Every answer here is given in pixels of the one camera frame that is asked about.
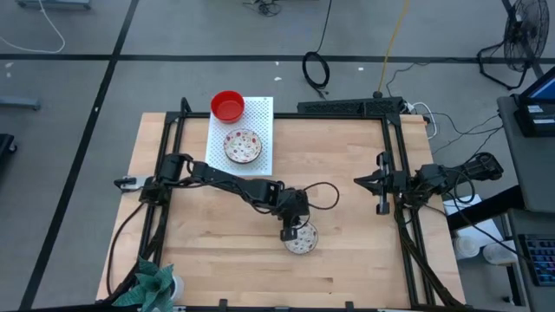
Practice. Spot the black perforated power strip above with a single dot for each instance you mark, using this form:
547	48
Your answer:
347	106

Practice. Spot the green plant in white pot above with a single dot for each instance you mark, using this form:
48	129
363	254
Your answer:
149	286

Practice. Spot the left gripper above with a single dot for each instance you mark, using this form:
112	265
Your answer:
294	207

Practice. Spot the red plastic mini bowl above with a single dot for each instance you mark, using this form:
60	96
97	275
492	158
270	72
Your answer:
227	106

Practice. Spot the black floor fan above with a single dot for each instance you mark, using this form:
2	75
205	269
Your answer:
526	34

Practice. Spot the grey work desk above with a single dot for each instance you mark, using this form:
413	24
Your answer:
533	173

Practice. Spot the monitor with blue screen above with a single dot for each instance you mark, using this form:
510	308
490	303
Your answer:
537	117

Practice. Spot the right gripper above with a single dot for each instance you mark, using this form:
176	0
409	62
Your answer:
382	186

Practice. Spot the white plastic container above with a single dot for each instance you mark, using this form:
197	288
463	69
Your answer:
498	254
466	248

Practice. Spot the black table edge bracket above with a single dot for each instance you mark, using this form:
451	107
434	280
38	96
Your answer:
349	305
223	304

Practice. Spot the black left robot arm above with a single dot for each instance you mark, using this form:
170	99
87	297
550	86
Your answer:
225	180

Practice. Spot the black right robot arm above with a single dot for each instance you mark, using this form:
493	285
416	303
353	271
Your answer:
433	177

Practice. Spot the white perforated metal shelf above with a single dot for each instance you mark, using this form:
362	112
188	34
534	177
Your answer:
260	130

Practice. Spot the black aluminium rig frame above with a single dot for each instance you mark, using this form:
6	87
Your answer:
282	115

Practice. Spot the black computer keyboard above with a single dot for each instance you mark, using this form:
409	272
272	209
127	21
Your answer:
539	260

